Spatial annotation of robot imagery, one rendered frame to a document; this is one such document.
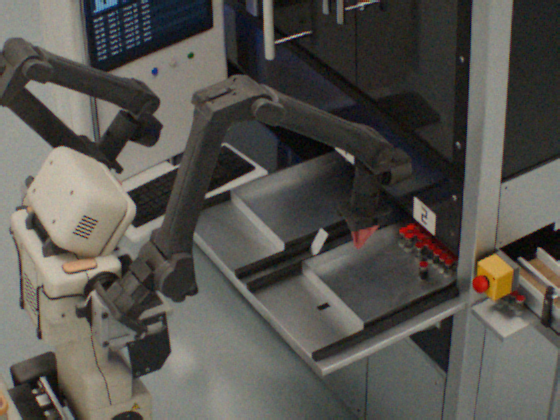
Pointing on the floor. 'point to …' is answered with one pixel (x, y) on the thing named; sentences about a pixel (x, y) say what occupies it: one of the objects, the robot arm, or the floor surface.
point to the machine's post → (479, 194)
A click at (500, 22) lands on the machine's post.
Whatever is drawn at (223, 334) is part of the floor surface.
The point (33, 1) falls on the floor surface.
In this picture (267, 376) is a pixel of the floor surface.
